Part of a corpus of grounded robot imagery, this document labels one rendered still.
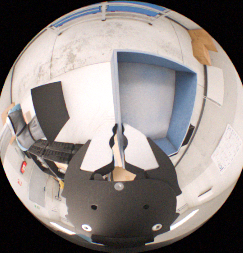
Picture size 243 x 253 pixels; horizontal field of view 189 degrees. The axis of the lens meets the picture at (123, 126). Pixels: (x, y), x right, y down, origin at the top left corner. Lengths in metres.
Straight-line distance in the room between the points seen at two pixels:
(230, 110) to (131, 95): 2.54
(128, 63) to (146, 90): 0.06
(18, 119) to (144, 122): 0.54
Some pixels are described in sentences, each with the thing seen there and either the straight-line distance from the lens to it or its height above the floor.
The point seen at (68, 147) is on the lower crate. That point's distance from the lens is 0.75.
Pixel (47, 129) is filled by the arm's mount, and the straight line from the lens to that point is 0.43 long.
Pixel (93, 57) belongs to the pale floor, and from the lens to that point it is 1.30.
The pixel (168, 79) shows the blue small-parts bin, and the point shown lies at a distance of 0.20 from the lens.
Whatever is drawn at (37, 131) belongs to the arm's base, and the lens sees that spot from 0.48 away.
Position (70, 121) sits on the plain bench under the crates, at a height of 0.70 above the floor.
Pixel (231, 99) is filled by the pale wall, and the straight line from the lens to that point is 2.60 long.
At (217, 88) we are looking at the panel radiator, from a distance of 2.58.
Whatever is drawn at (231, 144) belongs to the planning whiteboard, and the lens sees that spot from 2.68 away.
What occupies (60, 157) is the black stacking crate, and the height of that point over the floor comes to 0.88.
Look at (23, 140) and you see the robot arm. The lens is 0.52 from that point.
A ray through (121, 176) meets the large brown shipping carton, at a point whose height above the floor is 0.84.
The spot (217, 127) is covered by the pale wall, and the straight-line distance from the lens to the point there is 2.70.
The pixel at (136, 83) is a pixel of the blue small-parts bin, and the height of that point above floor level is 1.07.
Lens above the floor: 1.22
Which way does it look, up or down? 57 degrees down
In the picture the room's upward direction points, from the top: 163 degrees clockwise
